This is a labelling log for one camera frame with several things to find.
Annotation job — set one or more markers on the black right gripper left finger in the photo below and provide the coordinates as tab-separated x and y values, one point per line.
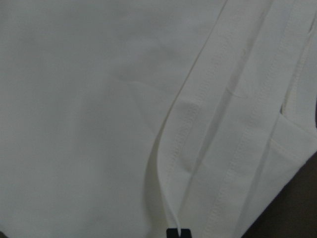
171	232

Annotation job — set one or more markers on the white long-sleeve printed shirt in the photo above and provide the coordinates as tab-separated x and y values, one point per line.
122	118

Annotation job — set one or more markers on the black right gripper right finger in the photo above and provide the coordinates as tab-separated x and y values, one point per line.
186	233

